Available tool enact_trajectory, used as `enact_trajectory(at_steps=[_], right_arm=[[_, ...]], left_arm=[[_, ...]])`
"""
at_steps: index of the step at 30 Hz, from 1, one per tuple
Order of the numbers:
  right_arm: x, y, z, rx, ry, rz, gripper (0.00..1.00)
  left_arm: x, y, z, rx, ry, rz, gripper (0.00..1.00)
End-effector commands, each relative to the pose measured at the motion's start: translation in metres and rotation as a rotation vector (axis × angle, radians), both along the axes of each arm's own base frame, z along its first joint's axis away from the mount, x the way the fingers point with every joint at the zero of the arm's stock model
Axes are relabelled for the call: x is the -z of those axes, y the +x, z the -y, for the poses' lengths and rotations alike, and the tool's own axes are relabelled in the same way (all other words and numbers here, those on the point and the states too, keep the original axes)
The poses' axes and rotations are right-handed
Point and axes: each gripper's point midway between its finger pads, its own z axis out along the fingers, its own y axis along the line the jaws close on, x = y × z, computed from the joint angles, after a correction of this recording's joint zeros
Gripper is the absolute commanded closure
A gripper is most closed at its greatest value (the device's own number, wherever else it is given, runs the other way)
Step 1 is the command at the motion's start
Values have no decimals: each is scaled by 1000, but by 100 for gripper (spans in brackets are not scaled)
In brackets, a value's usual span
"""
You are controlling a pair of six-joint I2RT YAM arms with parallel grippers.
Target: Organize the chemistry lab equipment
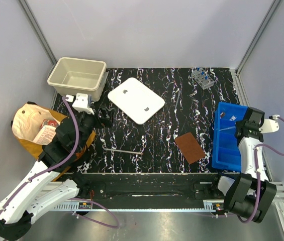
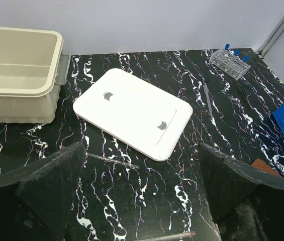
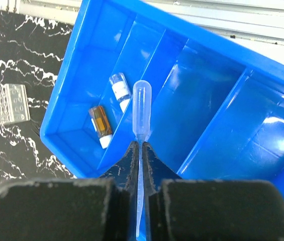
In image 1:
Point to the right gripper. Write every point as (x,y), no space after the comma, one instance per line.
(239,123)

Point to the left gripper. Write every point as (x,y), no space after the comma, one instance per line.
(108,115)

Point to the white capped tube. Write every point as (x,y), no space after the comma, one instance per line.
(232,118)

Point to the thermometer with red tip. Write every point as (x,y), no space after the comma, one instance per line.
(123,151)

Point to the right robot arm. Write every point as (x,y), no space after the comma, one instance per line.
(250,195)

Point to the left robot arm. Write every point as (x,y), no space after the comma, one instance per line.
(26,203)

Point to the blue compartment tray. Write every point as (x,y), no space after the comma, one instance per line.
(226,155)

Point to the white plastic lid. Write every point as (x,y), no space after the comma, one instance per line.
(136,100)

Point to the beige plastic bin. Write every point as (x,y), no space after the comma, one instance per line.
(72,75)

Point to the clear test tube rack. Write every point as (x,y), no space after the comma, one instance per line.
(200,79)

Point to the cloth bag with items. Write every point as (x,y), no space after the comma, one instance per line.
(52,138)

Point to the clear glass rod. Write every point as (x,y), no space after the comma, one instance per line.
(177,100)

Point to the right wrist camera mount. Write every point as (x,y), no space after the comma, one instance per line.
(270,125)

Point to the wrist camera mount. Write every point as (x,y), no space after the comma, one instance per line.
(270,125)
(81,102)

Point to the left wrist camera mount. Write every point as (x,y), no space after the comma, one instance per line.
(81,102)

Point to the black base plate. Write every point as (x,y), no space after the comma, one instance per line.
(194,186)

